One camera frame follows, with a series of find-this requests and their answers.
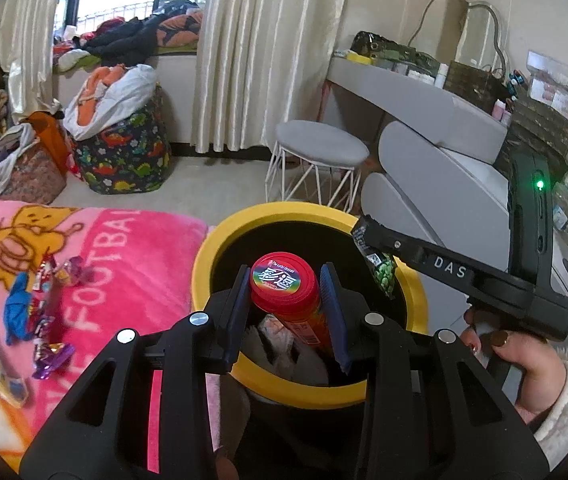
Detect clear plastic storage box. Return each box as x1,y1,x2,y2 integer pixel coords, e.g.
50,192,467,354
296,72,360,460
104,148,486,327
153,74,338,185
526,50,568,116

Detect black glossy bag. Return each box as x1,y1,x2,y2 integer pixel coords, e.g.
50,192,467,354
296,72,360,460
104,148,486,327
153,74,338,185
351,30,440,76

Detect clothes heap on windowsill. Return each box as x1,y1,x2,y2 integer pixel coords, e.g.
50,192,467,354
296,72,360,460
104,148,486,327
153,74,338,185
54,0,202,73

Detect dark drawer organiser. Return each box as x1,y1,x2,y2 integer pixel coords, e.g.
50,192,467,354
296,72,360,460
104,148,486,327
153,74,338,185
494,95,568,186

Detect orange bag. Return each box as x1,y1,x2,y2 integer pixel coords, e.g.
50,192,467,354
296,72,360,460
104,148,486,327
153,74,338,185
28,110,72,181

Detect grey round stool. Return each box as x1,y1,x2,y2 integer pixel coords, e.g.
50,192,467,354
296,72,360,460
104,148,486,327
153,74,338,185
264,120,371,213

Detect grey rounded cabinet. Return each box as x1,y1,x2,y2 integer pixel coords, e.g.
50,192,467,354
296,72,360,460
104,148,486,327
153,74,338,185
361,120,515,341

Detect person's right forearm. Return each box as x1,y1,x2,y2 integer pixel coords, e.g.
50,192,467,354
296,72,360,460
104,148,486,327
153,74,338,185
529,345,568,466

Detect wavy framed mirror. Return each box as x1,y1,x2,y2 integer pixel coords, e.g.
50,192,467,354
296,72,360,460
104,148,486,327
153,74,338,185
409,0,512,86

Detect red lidded plastic jar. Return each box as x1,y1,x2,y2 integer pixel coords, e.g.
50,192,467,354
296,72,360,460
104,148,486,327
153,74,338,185
249,252,335,356

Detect white bag of clothes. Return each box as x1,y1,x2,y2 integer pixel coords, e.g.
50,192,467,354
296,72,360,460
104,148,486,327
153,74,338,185
64,62,157,141

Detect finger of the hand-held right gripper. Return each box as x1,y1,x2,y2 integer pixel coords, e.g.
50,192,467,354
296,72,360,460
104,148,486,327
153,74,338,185
364,217,520,293

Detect cream curtain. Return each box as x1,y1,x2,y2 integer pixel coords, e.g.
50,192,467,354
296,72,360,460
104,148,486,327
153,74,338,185
191,0,352,151
1,0,62,113

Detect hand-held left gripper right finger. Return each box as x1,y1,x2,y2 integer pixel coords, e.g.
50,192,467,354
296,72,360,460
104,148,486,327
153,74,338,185
319,262,550,480

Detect green snack wrapper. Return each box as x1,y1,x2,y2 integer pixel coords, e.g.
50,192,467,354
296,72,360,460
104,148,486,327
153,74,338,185
350,214,399,301

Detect blue candy wrapper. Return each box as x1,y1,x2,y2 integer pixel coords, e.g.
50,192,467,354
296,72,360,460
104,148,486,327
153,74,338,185
4,272,34,346

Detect dinosaur print fabric basket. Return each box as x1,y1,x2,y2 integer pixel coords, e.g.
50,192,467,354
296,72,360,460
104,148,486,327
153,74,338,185
71,95,172,196

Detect dark woven basket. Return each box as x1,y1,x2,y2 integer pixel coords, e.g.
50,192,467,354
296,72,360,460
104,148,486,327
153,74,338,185
444,60,507,113

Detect pink cartoon printed blanket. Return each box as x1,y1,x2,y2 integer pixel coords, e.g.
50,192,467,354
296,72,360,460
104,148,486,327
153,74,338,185
0,200,215,471

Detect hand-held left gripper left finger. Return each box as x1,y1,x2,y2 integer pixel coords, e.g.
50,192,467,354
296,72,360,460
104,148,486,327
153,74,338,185
18,262,252,480

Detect floral fabric bag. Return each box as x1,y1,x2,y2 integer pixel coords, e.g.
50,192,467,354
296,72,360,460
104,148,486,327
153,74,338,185
0,145,69,206

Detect person's right hand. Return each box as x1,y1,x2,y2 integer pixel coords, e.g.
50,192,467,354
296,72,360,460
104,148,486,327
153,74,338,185
463,309,567,426

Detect purple foil candy wrapper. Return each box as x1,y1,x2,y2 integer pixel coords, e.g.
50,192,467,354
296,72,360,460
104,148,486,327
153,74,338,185
31,342,74,381

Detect yellow rimmed black bin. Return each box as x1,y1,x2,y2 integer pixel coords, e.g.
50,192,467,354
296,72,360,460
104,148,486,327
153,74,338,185
191,202,430,408

